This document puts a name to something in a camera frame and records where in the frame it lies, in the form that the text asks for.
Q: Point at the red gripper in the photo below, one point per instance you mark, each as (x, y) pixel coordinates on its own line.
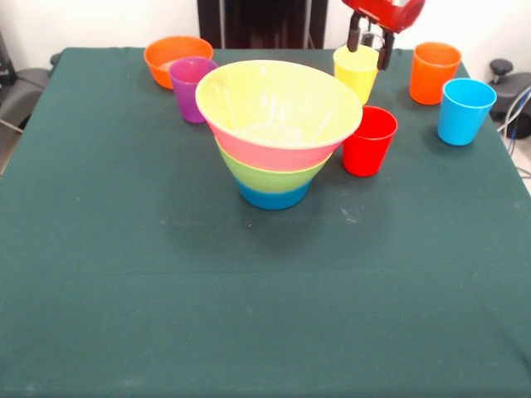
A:
(386, 12)

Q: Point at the yellow cup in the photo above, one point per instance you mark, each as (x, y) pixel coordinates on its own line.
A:
(357, 79)

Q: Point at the large orange bowl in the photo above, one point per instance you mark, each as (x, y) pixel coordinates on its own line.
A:
(269, 91)

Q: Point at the large pink bowl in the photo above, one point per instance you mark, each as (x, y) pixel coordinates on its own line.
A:
(274, 155)

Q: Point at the green bowl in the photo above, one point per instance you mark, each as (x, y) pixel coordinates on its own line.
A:
(269, 180)

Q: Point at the blue bowl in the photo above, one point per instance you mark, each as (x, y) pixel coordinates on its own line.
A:
(274, 200)

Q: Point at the purple cup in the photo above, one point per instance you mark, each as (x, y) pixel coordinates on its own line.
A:
(186, 95)

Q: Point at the black power plug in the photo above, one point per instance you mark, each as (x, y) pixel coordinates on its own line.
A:
(368, 40)

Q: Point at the orange cup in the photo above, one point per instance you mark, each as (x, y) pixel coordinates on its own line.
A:
(427, 83)

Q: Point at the red cup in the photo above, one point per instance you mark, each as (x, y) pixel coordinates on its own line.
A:
(369, 153)

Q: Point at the blue cup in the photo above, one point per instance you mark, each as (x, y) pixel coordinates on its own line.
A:
(460, 120)

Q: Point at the black round knob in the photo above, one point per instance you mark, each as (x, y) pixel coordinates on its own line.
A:
(501, 66)
(55, 59)

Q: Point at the black round base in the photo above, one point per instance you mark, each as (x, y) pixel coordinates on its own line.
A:
(520, 83)
(20, 91)

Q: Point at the small dark orange bowl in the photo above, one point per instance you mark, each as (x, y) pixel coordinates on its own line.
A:
(161, 70)

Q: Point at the dark green table cloth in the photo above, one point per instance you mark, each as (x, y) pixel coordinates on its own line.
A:
(290, 311)

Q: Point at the black equipment box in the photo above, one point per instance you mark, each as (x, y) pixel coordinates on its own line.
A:
(4, 62)

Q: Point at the grey metal leg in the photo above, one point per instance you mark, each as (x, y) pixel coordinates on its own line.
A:
(10, 124)

